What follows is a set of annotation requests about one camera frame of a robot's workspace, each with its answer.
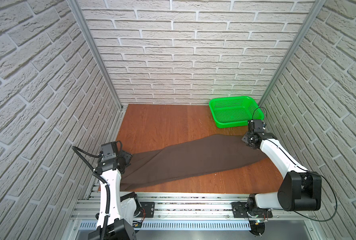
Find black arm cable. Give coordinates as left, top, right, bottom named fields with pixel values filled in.
left=72, top=146, right=111, bottom=240
left=251, top=106, right=338, bottom=223

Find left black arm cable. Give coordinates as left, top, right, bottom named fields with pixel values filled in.
left=72, top=146, right=111, bottom=240

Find small black electronics box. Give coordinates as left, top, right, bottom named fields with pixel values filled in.
left=129, top=221, right=143, bottom=228

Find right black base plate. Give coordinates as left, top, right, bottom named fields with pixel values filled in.
left=231, top=202, right=273, bottom=219

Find green plastic basket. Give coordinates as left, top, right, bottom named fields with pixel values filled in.
left=209, top=96, right=265, bottom=129

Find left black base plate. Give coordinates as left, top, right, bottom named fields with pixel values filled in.
left=134, top=202, right=155, bottom=219

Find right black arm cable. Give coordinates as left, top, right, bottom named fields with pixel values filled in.
left=251, top=106, right=338, bottom=223

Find brown trousers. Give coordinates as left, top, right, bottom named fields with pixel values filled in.
left=120, top=135, right=267, bottom=191

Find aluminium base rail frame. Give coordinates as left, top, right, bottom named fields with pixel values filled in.
left=62, top=191, right=326, bottom=240

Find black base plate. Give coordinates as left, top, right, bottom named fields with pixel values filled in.
left=134, top=202, right=155, bottom=219
left=231, top=202, right=273, bottom=219

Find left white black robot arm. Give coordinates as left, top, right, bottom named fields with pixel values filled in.
left=87, top=141, right=142, bottom=240

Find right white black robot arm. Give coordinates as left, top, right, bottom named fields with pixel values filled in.
left=243, top=119, right=322, bottom=212

